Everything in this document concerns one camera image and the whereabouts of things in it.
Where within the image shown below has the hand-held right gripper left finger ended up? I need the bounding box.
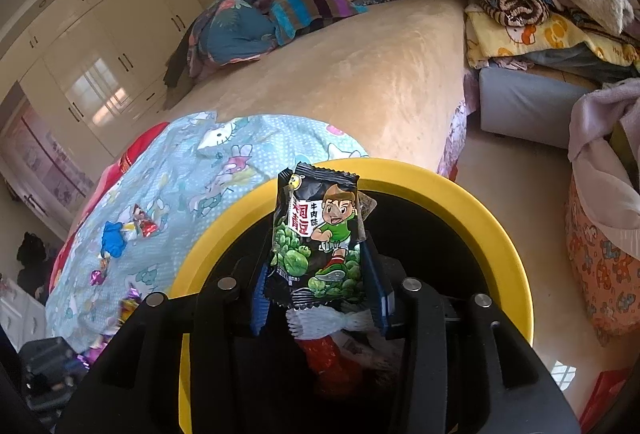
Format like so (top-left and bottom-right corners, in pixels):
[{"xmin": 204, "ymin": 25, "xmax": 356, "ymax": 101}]
[{"xmin": 55, "ymin": 259, "xmax": 281, "ymax": 434}]

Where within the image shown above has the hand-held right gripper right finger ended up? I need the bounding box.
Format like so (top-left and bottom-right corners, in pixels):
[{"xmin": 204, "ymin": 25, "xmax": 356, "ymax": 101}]
[{"xmin": 360, "ymin": 234, "xmax": 581, "ymax": 434}]

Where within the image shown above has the white foam fruit net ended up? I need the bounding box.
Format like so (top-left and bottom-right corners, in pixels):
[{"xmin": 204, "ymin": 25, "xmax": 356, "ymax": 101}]
[{"xmin": 285, "ymin": 304, "xmax": 377, "ymax": 341}]

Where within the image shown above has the green black snack packet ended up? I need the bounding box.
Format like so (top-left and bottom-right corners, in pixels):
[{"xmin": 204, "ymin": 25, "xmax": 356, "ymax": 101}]
[{"xmin": 264, "ymin": 161, "xmax": 376, "ymax": 310}]

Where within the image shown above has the orange foil wrapper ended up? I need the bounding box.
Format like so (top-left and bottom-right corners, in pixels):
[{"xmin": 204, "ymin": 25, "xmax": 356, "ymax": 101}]
[{"xmin": 299, "ymin": 336, "xmax": 362, "ymax": 396}]

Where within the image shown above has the yellow bin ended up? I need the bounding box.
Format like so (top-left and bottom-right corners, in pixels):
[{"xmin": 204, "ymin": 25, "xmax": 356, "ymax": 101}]
[{"xmin": 170, "ymin": 158, "xmax": 532, "ymax": 434}]

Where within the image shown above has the pink foil candy wrapper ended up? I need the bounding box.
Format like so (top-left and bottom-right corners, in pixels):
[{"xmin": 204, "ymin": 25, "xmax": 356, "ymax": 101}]
[{"xmin": 75, "ymin": 331, "xmax": 113, "ymax": 368}]

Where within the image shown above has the white drawer cabinet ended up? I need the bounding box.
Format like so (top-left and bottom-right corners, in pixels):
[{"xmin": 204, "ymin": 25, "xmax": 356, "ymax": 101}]
[{"xmin": 0, "ymin": 284, "xmax": 49, "ymax": 353}]

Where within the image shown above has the orange candy wrapper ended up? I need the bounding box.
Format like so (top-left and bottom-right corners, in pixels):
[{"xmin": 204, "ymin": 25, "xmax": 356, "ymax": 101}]
[{"xmin": 119, "ymin": 284, "xmax": 145, "ymax": 330}]

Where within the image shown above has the black bag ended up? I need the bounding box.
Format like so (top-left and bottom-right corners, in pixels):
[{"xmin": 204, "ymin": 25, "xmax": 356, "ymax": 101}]
[{"xmin": 17, "ymin": 231, "xmax": 56, "ymax": 301}]

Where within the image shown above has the light blue cartoon blanket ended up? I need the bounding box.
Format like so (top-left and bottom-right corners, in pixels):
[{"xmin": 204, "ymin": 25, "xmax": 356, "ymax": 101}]
[{"xmin": 46, "ymin": 111, "xmax": 371, "ymax": 355}]

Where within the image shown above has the blue wrapper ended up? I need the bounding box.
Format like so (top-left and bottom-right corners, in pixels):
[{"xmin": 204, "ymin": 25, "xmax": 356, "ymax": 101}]
[{"xmin": 101, "ymin": 220, "xmax": 129, "ymax": 260}]

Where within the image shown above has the red white snack wrapper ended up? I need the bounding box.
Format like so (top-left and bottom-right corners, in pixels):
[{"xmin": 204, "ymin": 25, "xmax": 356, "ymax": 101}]
[{"xmin": 131, "ymin": 204, "xmax": 160, "ymax": 238}]

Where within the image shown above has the red blanket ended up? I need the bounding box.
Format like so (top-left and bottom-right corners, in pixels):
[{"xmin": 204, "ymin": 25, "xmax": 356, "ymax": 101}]
[{"xmin": 47, "ymin": 121, "xmax": 171, "ymax": 305}]

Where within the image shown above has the beige bed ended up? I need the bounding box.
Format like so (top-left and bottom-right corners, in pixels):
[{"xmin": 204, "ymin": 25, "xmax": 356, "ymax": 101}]
[{"xmin": 70, "ymin": 0, "xmax": 469, "ymax": 235}]

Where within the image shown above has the pink sliding door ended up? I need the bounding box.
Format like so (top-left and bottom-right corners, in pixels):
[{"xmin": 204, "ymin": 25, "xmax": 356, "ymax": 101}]
[{"xmin": 0, "ymin": 84, "xmax": 96, "ymax": 216}]

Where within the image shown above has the orange printed laundry basket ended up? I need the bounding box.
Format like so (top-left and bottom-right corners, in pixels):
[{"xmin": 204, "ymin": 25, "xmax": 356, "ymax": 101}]
[{"xmin": 565, "ymin": 184, "xmax": 640, "ymax": 346}]

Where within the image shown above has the grey storage box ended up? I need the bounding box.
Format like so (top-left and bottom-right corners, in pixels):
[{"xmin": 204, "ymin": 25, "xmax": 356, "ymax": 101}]
[{"xmin": 477, "ymin": 64, "xmax": 602, "ymax": 148}]

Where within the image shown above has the red bag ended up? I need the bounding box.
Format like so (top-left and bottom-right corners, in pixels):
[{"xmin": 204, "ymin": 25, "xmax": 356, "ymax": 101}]
[{"xmin": 580, "ymin": 366, "xmax": 632, "ymax": 421}]

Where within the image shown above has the dark clothing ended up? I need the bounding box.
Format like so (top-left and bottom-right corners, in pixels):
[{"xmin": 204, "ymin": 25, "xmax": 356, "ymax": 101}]
[{"xmin": 162, "ymin": 27, "xmax": 201, "ymax": 90}]

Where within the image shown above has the blue floral quilt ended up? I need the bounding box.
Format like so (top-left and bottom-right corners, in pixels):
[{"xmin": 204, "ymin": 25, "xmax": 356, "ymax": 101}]
[{"xmin": 187, "ymin": 0, "xmax": 281, "ymax": 80}]

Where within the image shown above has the light pink cloth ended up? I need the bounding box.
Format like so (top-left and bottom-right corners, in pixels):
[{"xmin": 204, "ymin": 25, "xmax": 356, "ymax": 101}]
[{"xmin": 567, "ymin": 79, "xmax": 640, "ymax": 240}]

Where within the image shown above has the striped blanket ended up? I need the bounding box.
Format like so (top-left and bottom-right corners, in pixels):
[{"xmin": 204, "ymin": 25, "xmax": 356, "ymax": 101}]
[{"xmin": 252, "ymin": 0, "xmax": 369, "ymax": 46}]

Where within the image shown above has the cream glossy wardrobe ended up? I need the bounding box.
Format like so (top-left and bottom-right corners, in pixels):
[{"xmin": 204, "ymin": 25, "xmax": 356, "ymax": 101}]
[{"xmin": 0, "ymin": 0, "xmax": 203, "ymax": 160}]

